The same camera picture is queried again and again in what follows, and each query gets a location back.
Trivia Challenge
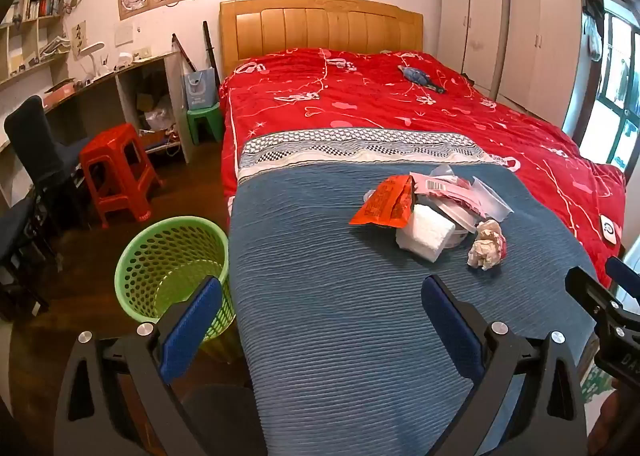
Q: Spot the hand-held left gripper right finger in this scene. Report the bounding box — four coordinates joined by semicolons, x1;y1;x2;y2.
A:
421;274;587;456

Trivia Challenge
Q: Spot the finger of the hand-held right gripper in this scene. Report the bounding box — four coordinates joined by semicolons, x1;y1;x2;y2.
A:
565;266;626;323
605;257;640;301

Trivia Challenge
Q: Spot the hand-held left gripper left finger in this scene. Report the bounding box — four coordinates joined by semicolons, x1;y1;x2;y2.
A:
54;276;224;456

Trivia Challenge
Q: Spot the green plastic waste basket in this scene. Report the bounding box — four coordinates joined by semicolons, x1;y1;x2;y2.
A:
114;216;237;363

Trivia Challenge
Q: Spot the white lidded cup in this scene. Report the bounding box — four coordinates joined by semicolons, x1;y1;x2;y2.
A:
396;205;457;263

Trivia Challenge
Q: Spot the clear plastic bowl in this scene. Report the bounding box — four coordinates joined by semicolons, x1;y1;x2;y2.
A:
434;203;479;249

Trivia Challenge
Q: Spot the orange foil packet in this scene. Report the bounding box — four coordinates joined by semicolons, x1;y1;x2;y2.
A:
349;175;417;229

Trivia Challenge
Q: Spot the white square tag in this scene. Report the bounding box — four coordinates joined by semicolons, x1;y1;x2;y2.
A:
600;215;624;248

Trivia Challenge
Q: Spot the crumpled paper ball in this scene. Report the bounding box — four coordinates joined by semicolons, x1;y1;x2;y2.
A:
467;219;508;271

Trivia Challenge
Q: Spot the blue ribbed blanket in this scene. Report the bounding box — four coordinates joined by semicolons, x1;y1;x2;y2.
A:
227;128;601;456

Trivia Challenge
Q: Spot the clear plastic cup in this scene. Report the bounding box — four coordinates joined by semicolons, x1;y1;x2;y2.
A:
470;177;514;223

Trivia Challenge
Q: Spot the pink paper packet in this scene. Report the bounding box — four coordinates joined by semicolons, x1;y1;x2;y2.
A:
410;172;478;209

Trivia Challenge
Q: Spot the red plastic stool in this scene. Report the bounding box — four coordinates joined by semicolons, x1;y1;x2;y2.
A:
79;123;164;229

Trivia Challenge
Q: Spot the window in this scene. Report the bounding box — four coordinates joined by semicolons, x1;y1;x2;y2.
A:
562;0;640;177

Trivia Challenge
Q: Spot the green plastic stool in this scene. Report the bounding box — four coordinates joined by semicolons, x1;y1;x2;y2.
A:
186;103;224;145

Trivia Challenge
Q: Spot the red patterned duvet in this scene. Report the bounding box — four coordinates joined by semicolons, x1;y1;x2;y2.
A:
218;48;628;289

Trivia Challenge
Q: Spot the light blue paper bag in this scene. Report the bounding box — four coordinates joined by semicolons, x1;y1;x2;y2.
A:
184;68;219;111

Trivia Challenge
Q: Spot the black desk chair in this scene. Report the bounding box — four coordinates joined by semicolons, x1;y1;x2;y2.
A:
4;96;92;233

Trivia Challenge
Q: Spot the blue plush toy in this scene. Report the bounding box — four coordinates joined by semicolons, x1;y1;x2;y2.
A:
397;64;447;94

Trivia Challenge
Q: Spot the white wardrobe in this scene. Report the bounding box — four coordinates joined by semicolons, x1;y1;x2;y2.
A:
437;0;587;127

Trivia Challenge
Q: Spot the long white desk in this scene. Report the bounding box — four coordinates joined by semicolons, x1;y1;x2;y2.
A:
0;50;195;207

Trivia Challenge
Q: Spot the red flat box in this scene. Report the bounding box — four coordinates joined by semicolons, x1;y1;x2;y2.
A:
42;79;77;97

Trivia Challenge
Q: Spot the black stick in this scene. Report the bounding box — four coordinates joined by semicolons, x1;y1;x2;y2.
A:
202;20;221;86

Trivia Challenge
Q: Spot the white desk lamp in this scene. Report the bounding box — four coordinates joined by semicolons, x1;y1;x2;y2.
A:
79;41;106;82

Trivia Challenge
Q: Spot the wooden bed headboard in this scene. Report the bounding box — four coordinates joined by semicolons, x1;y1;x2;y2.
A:
219;0;425;77

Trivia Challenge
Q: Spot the row of books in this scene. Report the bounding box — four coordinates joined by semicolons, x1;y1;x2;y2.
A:
25;0;64;20

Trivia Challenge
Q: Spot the white wall bookshelf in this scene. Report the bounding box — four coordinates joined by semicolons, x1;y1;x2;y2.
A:
0;0;72;84

